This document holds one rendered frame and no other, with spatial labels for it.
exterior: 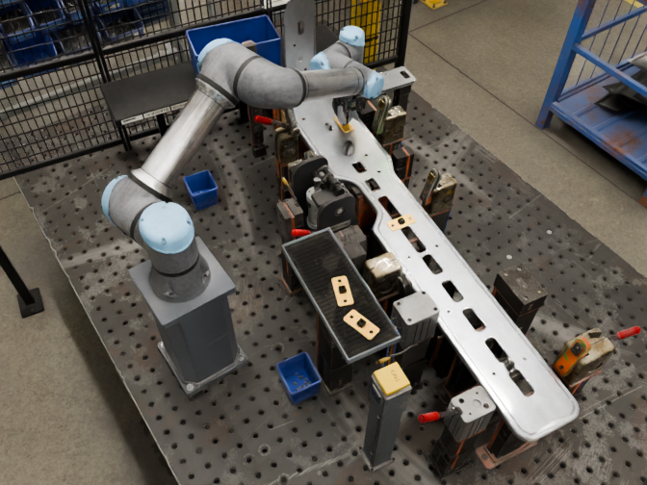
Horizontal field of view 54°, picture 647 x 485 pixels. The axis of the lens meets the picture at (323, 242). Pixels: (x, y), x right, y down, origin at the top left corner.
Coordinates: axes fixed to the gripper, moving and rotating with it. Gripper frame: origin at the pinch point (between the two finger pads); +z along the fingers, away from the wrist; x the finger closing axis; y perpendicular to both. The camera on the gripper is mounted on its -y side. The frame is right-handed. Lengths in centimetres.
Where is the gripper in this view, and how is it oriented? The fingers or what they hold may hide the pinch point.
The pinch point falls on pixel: (344, 119)
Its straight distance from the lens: 217.9
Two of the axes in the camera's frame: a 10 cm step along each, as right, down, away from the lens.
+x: 9.0, -3.4, 2.9
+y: 4.4, 7.1, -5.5
